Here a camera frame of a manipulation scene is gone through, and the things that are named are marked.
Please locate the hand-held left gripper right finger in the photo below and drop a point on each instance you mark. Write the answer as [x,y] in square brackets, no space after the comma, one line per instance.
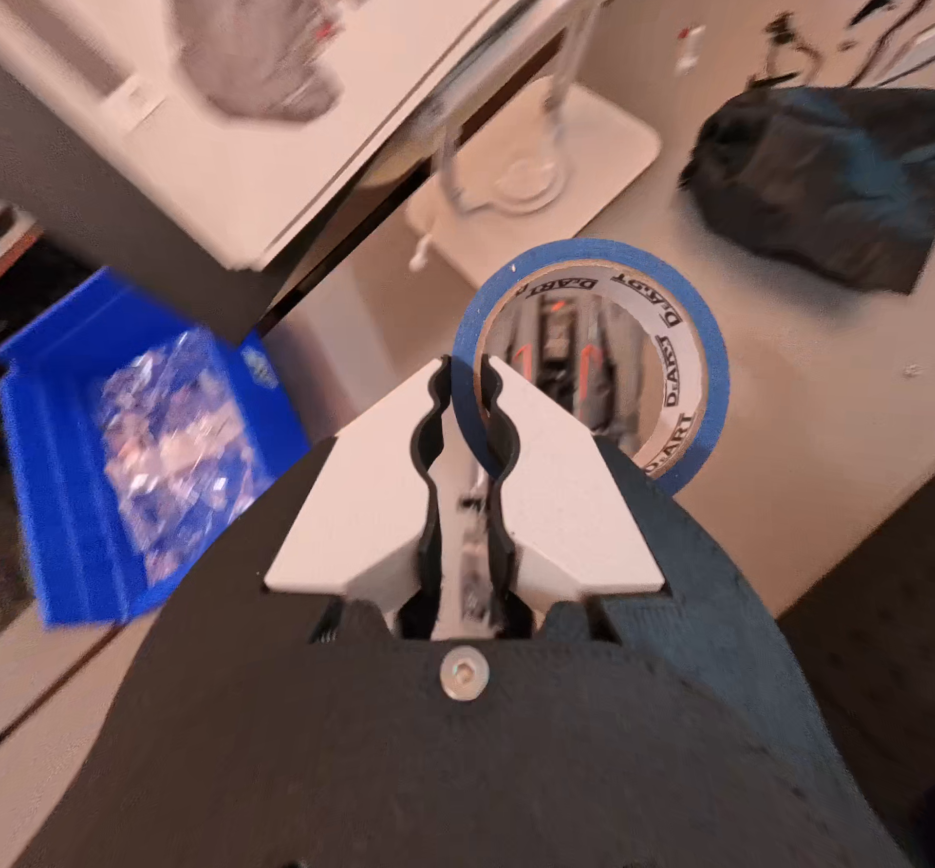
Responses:
[584,517]

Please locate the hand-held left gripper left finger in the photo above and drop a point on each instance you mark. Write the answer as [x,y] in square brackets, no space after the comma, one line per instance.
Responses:
[343,517]

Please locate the grey toy brick car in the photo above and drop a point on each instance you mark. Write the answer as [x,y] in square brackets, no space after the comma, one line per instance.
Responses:
[577,364]

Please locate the white stand base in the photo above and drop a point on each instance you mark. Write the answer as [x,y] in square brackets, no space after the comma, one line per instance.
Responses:
[606,145]

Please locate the white instruction booklet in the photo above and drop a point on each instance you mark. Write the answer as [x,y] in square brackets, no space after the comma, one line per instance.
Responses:
[219,152]

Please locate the blue tape roll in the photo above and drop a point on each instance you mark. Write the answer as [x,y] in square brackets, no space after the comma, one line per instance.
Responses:
[584,251]

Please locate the clear plastic bags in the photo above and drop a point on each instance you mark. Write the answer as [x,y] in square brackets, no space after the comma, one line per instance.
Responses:
[175,444]

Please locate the blue plastic bin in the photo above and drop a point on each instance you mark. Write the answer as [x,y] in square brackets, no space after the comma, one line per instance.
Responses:
[58,481]

